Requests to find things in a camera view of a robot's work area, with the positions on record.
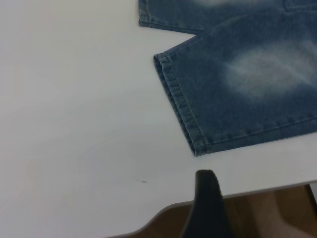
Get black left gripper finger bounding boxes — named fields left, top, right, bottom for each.
left=179, top=169, right=230, bottom=238

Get blue faded denim pants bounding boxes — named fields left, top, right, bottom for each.
left=138, top=0, right=317, bottom=157

